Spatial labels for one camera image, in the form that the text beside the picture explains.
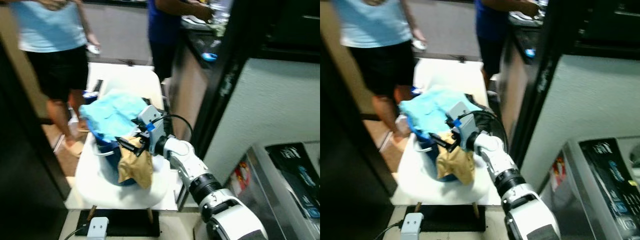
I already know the tan cloth garment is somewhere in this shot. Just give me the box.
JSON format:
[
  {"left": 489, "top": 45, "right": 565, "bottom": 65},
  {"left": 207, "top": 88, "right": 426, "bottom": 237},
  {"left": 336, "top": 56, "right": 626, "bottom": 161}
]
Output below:
[
  {"left": 117, "top": 136, "right": 154, "bottom": 190},
  {"left": 436, "top": 131, "right": 476, "bottom": 186}
]

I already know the silver top-load washing machine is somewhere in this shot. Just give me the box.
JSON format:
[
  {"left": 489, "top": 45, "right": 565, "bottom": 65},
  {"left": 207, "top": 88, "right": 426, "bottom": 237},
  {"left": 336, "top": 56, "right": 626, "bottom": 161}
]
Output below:
[
  {"left": 537, "top": 136, "right": 640, "bottom": 240},
  {"left": 222, "top": 141, "right": 321, "bottom": 240}
]

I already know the blue laundry basket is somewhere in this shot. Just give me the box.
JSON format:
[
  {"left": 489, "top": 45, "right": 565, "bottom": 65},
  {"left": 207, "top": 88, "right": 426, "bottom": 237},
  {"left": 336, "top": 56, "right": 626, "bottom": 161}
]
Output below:
[
  {"left": 406, "top": 88, "right": 475, "bottom": 182},
  {"left": 82, "top": 92, "right": 152, "bottom": 187}
]

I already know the light blue cloth garment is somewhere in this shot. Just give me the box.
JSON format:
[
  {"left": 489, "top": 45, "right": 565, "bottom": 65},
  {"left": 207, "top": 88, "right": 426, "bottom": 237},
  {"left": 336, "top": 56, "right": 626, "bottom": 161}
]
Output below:
[
  {"left": 79, "top": 90, "right": 152, "bottom": 144},
  {"left": 398, "top": 85, "right": 469, "bottom": 139}
]

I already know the white chair with wooden legs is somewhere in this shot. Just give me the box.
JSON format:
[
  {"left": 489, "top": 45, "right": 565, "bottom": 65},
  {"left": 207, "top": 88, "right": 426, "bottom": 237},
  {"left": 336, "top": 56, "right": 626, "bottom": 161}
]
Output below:
[
  {"left": 74, "top": 65, "right": 174, "bottom": 224},
  {"left": 390, "top": 59, "right": 502, "bottom": 220}
]

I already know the black floor mat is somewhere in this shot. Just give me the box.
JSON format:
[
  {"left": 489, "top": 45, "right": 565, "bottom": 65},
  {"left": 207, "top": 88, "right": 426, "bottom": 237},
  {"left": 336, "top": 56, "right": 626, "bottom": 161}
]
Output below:
[
  {"left": 404, "top": 204, "right": 487, "bottom": 233},
  {"left": 75, "top": 209, "right": 161, "bottom": 238}
]

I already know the brown counter with black top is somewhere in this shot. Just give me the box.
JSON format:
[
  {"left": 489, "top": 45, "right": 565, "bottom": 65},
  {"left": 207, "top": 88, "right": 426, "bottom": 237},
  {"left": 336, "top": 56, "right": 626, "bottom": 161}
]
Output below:
[
  {"left": 499, "top": 10, "right": 548, "bottom": 146},
  {"left": 169, "top": 15, "right": 232, "bottom": 143}
]

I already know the dark door panel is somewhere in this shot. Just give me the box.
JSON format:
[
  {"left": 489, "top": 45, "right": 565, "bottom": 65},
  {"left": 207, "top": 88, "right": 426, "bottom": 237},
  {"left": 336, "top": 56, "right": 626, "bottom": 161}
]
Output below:
[
  {"left": 0, "top": 37, "right": 72, "bottom": 240},
  {"left": 320, "top": 47, "right": 399, "bottom": 240}
]

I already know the person in dark blue shirt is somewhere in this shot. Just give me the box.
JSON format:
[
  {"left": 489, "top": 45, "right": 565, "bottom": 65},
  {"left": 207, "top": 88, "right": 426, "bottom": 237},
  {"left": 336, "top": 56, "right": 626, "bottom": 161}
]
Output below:
[
  {"left": 474, "top": 0, "right": 542, "bottom": 94},
  {"left": 146, "top": 0, "right": 214, "bottom": 84}
]

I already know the person in light blue shirt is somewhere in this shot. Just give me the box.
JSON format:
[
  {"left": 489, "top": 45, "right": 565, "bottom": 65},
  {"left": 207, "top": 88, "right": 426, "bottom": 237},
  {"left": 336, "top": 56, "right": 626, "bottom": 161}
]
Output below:
[
  {"left": 8, "top": 0, "right": 102, "bottom": 159},
  {"left": 330, "top": 0, "right": 429, "bottom": 152}
]

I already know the black tall cabinet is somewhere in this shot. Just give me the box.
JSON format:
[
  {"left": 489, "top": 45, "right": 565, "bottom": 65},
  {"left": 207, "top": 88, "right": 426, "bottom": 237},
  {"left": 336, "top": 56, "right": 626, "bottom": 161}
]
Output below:
[
  {"left": 191, "top": 0, "right": 321, "bottom": 159},
  {"left": 509, "top": 0, "right": 640, "bottom": 166}
]

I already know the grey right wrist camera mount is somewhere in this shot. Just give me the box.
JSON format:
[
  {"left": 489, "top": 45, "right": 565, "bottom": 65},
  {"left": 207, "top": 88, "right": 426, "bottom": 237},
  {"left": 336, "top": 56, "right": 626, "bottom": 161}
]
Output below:
[
  {"left": 446, "top": 101, "right": 481, "bottom": 147},
  {"left": 137, "top": 104, "right": 166, "bottom": 146}
]

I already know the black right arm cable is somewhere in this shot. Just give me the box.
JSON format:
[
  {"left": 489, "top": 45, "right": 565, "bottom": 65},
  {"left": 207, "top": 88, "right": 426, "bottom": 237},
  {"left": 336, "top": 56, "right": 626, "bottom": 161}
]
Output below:
[
  {"left": 150, "top": 113, "right": 195, "bottom": 144},
  {"left": 462, "top": 108, "right": 509, "bottom": 152}
]

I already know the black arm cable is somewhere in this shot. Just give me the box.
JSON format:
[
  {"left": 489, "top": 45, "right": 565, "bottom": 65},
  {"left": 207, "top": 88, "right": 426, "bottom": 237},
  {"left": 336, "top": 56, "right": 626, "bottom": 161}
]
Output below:
[
  {"left": 64, "top": 223, "right": 90, "bottom": 240},
  {"left": 150, "top": 113, "right": 195, "bottom": 144},
  {"left": 462, "top": 108, "right": 509, "bottom": 152},
  {"left": 372, "top": 220, "right": 403, "bottom": 240}
]

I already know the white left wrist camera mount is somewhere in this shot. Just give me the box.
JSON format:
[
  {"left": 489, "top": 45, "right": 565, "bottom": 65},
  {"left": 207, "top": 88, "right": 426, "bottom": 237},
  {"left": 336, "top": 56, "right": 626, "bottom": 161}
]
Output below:
[
  {"left": 400, "top": 212, "right": 425, "bottom": 240},
  {"left": 86, "top": 216, "right": 110, "bottom": 240}
]

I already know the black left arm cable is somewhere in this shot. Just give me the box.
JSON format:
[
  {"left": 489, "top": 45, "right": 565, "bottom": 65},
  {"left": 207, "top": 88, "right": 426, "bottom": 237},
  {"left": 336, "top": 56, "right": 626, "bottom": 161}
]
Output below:
[
  {"left": 64, "top": 223, "right": 90, "bottom": 240},
  {"left": 372, "top": 220, "right": 403, "bottom": 240}
]

